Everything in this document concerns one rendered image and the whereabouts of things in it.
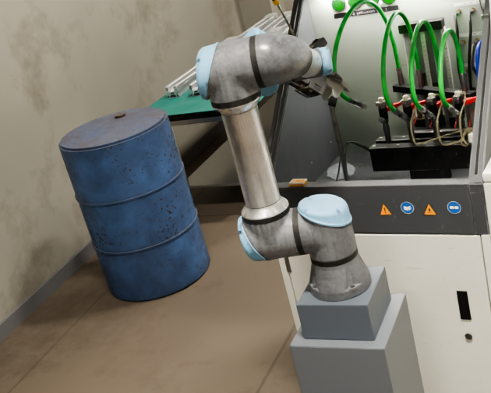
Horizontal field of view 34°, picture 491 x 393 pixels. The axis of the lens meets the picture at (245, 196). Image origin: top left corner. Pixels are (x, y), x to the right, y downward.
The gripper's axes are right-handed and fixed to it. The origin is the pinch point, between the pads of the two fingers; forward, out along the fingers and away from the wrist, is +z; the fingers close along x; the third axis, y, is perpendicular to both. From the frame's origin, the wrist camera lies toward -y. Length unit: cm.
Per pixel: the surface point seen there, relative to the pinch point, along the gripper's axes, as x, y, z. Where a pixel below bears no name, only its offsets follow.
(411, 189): 15.8, 24.6, 21.6
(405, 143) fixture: 0.1, 5.1, 29.1
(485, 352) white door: 16, 60, 67
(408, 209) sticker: 12.6, 29.2, 25.4
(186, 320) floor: -154, 66, 61
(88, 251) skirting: -267, 38, 48
